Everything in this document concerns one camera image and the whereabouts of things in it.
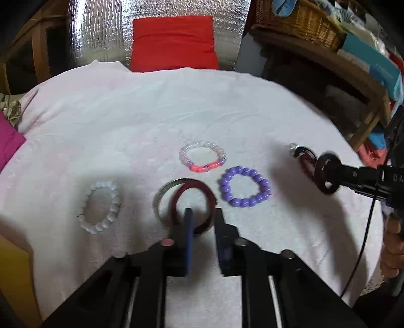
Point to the silver foil insulation sheet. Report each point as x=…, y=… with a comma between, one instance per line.
x=103, y=30

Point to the dark red bangle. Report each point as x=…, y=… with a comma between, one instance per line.
x=174, y=197

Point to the pink white bed blanket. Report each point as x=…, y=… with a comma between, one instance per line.
x=101, y=141

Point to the patterned cloth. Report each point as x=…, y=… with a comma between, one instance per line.
x=11, y=108

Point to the wicker basket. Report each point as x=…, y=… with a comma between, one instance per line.
x=306, y=22

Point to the wooden shelf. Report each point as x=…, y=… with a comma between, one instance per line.
x=353, y=99

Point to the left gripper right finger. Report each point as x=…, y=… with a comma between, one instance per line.
x=226, y=249

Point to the magenta pillow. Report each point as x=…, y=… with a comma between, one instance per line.
x=10, y=141

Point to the orange cardboard box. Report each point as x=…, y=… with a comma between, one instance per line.
x=17, y=284

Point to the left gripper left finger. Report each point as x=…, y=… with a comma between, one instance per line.
x=189, y=220

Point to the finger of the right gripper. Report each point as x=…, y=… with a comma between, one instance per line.
x=325, y=173

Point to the red pillow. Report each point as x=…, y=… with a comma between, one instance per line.
x=173, y=42

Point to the teal box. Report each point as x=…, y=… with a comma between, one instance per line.
x=385, y=68

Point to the person right hand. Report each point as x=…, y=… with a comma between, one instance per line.
x=391, y=261

